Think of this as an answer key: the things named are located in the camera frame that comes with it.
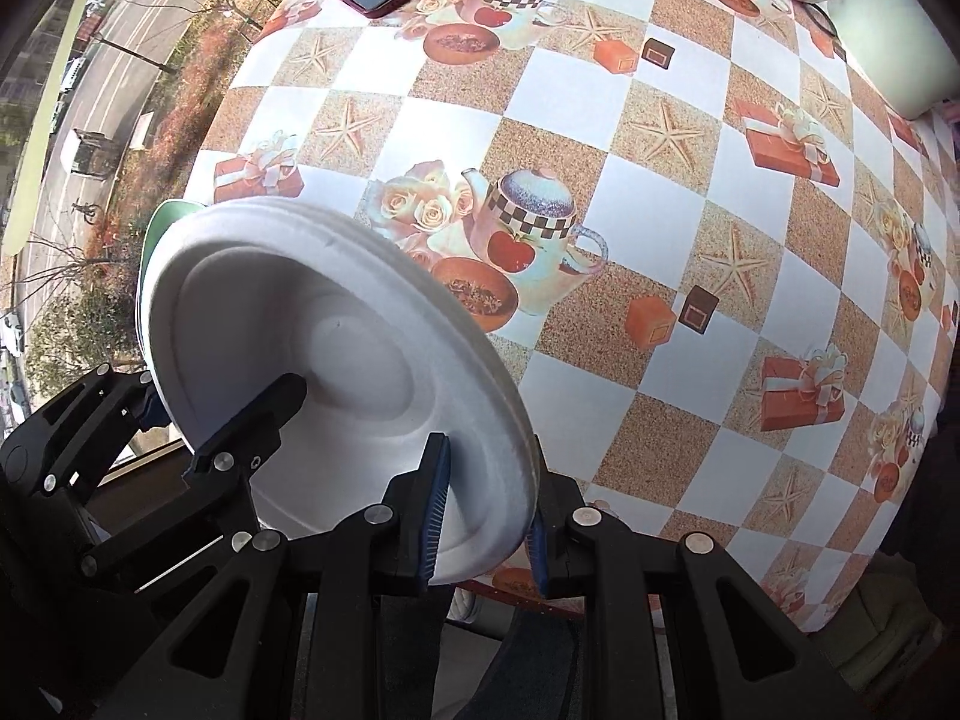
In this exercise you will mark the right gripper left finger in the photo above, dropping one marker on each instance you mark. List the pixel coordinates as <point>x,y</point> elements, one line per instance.
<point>387,548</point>

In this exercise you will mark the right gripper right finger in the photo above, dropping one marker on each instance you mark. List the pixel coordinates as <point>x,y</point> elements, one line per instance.
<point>674,614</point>

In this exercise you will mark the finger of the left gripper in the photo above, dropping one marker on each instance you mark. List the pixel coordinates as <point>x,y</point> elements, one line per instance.
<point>232,449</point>
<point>73,440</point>

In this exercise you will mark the white foam bowl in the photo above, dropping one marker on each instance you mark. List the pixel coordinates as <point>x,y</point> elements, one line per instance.
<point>238,294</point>

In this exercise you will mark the green pastel plate stack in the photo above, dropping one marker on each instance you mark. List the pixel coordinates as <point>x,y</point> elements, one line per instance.
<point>163,217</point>

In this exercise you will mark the patterned checkered tablecloth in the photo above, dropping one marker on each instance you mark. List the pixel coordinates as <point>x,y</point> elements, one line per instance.
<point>722,272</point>

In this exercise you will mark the pale green cylindrical container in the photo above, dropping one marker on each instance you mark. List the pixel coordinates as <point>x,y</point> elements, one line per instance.
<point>902,53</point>

